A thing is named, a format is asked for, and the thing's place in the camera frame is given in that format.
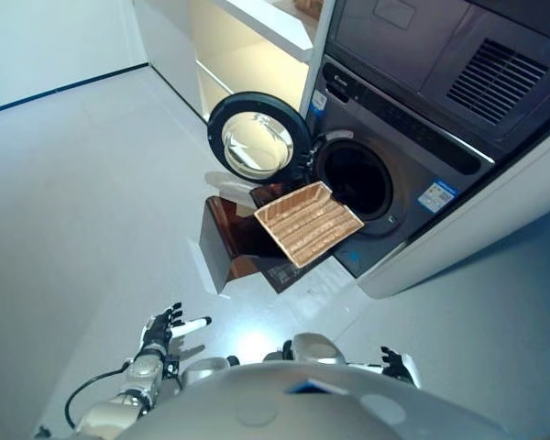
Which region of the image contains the brown acrylic stool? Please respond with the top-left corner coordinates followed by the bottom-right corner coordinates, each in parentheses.
top-left (199, 182), bottom-right (336, 295)

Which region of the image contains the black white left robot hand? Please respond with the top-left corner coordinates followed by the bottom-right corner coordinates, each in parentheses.
top-left (140, 301), bottom-right (212, 358)

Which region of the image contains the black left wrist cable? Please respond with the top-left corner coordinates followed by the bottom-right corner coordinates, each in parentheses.
top-left (35, 366), bottom-right (134, 436)

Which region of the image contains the grey robot torso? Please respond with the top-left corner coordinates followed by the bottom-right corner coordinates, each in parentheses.
top-left (118, 360), bottom-right (501, 440)

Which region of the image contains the blue white energy label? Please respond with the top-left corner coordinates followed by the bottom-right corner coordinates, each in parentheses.
top-left (416, 181), bottom-right (457, 213)

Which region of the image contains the wicker laundry basket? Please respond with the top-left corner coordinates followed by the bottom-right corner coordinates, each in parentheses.
top-left (253, 181), bottom-right (366, 268)

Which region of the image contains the grey drum washing machine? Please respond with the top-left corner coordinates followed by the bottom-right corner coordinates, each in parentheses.
top-left (304, 54), bottom-right (496, 280)

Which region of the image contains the silver robot leg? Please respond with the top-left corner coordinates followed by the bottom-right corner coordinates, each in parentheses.
top-left (263, 332), bottom-right (349, 368)
top-left (181, 355), bottom-right (240, 391)

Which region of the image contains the round washing machine door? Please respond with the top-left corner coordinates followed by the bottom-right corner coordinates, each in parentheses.
top-left (207, 91), bottom-right (314, 181)

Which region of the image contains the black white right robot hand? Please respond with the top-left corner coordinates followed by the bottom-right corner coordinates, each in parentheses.
top-left (347, 346), bottom-right (423, 390)

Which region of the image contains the silver right robot leg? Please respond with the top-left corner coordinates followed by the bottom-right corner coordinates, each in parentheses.
top-left (263, 332), bottom-right (349, 368)

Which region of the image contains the silver left robot leg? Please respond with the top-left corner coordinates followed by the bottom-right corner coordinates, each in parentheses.
top-left (181, 355), bottom-right (240, 391)

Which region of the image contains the white vertical cabinet post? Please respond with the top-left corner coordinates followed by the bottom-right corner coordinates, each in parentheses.
top-left (301, 0), bottom-right (339, 126)

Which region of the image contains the grey front-load washing machine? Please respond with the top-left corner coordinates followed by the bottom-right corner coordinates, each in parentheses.
top-left (324, 0), bottom-right (550, 162)

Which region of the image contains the white cabinet side panel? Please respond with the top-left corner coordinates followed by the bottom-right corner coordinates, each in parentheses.
top-left (357, 132), bottom-right (550, 300)

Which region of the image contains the white counter cabinet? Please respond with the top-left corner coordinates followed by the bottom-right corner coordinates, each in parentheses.
top-left (132, 0), bottom-right (325, 126)

